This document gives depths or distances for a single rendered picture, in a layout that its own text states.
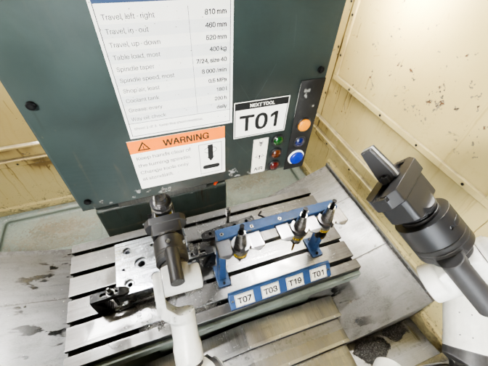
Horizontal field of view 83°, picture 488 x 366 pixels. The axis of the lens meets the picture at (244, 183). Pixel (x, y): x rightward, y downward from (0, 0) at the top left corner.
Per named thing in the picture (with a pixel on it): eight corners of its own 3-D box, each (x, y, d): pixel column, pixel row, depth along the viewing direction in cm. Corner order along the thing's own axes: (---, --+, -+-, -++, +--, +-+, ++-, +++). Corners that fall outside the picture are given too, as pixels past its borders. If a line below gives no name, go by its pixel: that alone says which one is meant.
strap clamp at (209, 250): (216, 263, 120) (214, 246, 109) (185, 273, 117) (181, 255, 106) (213, 257, 122) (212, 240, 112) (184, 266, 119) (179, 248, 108)
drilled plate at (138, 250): (196, 279, 111) (194, 274, 108) (120, 303, 104) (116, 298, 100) (184, 233, 126) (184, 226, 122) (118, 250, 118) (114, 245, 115)
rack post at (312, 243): (322, 255, 126) (342, 216, 104) (312, 258, 124) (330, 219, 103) (311, 237, 132) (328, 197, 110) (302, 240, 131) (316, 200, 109)
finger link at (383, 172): (375, 144, 43) (399, 175, 43) (359, 153, 46) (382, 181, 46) (370, 149, 42) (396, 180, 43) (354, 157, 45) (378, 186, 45)
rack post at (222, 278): (231, 285, 114) (232, 248, 93) (218, 288, 113) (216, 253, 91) (224, 263, 121) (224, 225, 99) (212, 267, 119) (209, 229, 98)
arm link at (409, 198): (429, 147, 44) (474, 204, 45) (378, 168, 52) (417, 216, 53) (403, 192, 37) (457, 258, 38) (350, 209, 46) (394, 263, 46)
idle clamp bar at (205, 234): (255, 229, 133) (256, 222, 129) (204, 248, 125) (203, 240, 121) (250, 222, 136) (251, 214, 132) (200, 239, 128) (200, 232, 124)
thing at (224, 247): (235, 257, 89) (235, 255, 89) (220, 261, 88) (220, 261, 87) (229, 239, 94) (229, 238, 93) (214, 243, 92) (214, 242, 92)
